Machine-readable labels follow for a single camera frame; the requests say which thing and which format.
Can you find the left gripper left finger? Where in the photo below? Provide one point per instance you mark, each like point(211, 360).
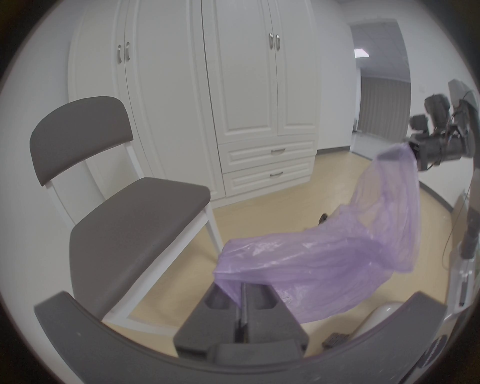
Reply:
point(202, 326)

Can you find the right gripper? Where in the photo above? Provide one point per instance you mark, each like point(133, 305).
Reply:
point(438, 152)

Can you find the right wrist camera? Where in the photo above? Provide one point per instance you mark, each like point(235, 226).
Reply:
point(419, 123)

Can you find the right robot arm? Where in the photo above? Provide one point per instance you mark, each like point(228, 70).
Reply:
point(437, 108)

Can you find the white ceiling light panel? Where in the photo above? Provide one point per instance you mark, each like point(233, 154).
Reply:
point(362, 53)

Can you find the white wardrobe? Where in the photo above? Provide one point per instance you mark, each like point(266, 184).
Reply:
point(243, 75)

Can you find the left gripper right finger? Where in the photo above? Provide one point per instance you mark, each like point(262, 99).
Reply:
point(270, 322)

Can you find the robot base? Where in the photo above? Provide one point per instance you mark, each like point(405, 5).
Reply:
point(382, 317)

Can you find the white chair with grey cushions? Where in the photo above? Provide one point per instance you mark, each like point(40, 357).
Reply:
point(131, 225)

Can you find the grey curtain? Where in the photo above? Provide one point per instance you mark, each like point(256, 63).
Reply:
point(386, 108)

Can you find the purple plastic bag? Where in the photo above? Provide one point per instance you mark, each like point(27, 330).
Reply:
point(300, 262)

